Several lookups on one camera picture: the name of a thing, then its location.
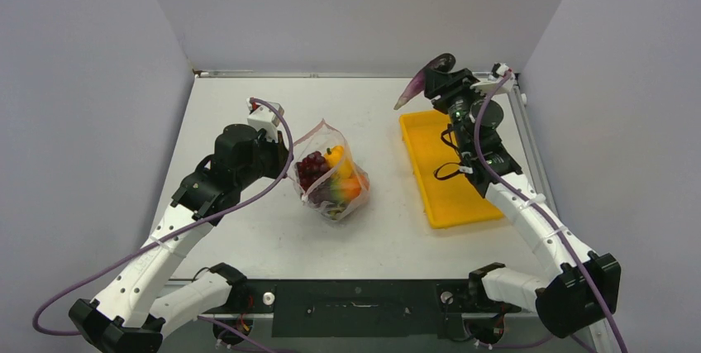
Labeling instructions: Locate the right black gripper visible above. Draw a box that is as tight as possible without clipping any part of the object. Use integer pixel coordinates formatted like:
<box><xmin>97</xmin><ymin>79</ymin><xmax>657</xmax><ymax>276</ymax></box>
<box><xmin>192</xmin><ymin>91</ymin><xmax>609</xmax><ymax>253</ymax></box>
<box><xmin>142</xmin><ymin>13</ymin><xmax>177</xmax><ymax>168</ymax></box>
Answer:
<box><xmin>425</xmin><ymin>69</ymin><xmax>488</xmax><ymax>155</ymax></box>

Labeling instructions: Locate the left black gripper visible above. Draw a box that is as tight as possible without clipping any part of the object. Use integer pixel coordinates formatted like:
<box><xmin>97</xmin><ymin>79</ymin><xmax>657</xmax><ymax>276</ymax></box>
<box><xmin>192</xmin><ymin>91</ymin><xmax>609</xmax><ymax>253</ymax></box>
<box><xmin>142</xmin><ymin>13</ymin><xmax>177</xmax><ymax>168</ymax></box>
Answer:
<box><xmin>235</xmin><ymin>127</ymin><xmax>293</xmax><ymax>189</ymax></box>

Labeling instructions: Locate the long purple eggplant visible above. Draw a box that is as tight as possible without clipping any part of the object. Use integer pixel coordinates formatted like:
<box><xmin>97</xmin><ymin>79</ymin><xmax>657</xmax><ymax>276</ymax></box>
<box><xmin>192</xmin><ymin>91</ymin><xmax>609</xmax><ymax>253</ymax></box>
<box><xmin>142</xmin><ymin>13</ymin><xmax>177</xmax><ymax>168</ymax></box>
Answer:
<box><xmin>393</xmin><ymin>53</ymin><xmax>456</xmax><ymax>111</ymax></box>

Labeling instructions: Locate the red grape bunch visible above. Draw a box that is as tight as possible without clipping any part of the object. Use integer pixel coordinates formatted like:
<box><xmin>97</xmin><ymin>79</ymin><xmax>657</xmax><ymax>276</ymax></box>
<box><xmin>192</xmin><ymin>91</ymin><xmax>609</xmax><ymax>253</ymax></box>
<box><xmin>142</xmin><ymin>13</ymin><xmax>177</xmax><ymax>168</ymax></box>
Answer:
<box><xmin>295</xmin><ymin>151</ymin><xmax>331</xmax><ymax>192</ymax></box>

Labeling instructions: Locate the clear zip top bag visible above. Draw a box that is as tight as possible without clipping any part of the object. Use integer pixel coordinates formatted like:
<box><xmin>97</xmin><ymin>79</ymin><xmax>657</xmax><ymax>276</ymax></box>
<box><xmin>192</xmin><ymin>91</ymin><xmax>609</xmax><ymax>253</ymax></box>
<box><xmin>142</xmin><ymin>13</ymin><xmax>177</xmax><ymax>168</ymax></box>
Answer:
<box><xmin>289</xmin><ymin>120</ymin><xmax>370</xmax><ymax>223</ymax></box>

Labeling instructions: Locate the yellow bell pepper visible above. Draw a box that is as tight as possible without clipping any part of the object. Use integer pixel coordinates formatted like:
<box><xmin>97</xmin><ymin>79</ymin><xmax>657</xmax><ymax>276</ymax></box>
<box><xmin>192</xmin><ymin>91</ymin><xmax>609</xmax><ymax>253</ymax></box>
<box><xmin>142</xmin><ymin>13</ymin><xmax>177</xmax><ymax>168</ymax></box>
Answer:
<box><xmin>323</xmin><ymin>145</ymin><xmax>354</xmax><ymax>179</ymax></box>

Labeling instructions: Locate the green orange mango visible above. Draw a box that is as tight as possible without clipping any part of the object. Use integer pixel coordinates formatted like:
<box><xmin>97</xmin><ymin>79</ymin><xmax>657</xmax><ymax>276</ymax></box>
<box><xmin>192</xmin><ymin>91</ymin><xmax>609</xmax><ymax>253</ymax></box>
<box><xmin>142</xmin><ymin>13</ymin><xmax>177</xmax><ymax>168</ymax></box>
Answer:
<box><xmin>317</xmin><ymin>179</ymin><xmax>352</xmax><ymax>205</ymax></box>

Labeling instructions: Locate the yellow plastic tray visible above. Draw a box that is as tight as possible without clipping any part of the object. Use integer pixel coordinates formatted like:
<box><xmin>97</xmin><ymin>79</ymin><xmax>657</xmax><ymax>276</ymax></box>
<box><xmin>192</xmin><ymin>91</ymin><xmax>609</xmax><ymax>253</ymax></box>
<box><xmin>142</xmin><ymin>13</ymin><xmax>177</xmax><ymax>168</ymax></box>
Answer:
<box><xmin>398</xmin><ymin>111</ymin><xmax>503</xmax><ymax>229</ymax></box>

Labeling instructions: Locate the small orange pumpkin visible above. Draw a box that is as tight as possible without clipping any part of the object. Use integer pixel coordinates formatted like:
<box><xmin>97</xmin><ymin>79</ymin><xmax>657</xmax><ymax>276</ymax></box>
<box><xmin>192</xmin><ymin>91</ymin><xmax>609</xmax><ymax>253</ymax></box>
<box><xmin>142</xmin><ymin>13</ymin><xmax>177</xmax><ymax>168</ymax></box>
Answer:
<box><xmin>340</xmin><ymin>174</ymin><xmax>370</xmax><ymax>202</ymax></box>

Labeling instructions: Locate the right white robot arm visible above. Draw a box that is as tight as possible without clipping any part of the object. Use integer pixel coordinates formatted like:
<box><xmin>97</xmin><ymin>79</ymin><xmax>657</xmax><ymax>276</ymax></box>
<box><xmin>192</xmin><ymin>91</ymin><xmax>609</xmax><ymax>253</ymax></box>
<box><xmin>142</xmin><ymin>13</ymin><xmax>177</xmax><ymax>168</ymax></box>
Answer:
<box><xmin>423</xmin><ymin>64</ymin><xmax>622</xmax><ymax>338</ymax></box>

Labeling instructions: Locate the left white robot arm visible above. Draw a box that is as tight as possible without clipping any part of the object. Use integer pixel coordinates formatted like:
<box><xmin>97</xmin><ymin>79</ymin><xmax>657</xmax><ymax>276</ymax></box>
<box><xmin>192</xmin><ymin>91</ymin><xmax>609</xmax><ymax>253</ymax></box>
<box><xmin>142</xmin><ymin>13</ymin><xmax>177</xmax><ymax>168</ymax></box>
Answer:
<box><xmin>69</xmin><ymin>124</ymin><xmax>289</xmax><ymax>352</ymax></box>

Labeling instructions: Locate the black loop cable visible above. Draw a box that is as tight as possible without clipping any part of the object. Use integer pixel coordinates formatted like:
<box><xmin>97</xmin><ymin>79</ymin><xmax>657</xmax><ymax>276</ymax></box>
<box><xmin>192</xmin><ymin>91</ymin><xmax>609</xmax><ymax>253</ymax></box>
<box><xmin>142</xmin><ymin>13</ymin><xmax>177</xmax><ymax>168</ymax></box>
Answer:
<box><xmin>433</xmin><ymin>126</ymin><xmax>474</xmax><ymax>182</ymax></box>

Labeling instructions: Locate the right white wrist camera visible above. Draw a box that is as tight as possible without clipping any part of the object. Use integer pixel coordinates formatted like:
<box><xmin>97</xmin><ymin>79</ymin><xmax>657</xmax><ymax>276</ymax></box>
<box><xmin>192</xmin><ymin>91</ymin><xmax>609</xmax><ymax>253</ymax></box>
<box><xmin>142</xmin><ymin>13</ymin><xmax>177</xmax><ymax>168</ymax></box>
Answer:
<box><xmin>470</xmin><ymin>63</ymin><xmax>517</xmax><ymax>96</ymax></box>

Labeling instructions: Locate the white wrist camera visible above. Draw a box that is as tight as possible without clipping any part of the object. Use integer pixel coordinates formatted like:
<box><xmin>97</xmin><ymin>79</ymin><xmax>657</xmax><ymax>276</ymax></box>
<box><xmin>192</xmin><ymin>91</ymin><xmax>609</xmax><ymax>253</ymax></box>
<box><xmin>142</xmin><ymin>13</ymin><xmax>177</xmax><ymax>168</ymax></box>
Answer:
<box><xmin>470</xmin><ymin>63</ymin><xmax>517</xmax><ymax>96</ymax></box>
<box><xmin>246</xmin><ymin>98</ymin><xmax>280</xmax><ymax>143</ymax></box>

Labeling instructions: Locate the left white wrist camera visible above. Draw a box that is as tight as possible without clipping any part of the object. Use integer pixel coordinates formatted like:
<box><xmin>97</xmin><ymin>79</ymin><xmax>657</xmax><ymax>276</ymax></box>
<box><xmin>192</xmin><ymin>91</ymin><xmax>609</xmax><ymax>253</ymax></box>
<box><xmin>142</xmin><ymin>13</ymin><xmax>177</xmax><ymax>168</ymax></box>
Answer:
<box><xmin>246</xmin><ymin>98</ymin><xmax>280</xmax><ymax>143</ymax></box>

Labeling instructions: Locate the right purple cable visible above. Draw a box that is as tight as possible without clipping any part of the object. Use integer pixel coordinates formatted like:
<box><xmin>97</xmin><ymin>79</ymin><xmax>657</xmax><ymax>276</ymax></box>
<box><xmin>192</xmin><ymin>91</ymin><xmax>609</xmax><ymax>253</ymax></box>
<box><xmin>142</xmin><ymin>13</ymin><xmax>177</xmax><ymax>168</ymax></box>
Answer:
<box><xmin>473</xmin><ymin>71</ymin><xmax>631</xmax><ymax>353</ymax></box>

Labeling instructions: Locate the purple cable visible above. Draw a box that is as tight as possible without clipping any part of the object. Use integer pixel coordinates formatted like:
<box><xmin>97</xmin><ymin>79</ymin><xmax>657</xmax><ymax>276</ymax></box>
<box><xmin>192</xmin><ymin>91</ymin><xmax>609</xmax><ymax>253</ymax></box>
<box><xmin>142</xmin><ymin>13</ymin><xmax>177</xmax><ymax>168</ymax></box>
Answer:
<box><xmin>31</xmin><ymin>98</ymin><xmax>296</xmax><ymax>336</ymax></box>
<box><xmin>473</xmin><ymin>71</ymin><xmax>631</xmax><ymax>353</ymax></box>

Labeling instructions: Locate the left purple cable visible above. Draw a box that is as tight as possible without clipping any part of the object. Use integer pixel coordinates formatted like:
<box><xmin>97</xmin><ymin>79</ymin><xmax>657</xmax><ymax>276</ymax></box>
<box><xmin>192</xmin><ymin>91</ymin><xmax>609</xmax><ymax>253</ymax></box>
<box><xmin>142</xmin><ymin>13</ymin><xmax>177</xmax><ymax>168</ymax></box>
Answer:
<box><xmin>31</xmin><ymin>98</ymin><xmax>296</xmax><ymax>336</ymax></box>

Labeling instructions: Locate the aluminium frame rail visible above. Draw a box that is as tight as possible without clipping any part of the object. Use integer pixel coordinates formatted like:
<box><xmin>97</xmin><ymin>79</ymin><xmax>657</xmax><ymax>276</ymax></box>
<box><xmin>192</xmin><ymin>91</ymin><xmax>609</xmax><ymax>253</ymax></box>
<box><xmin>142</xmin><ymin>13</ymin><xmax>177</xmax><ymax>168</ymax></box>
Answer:
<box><xmin>115</xmin><ymin>69</ymin><xmax>609</xmax><ymax>353</ymax></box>

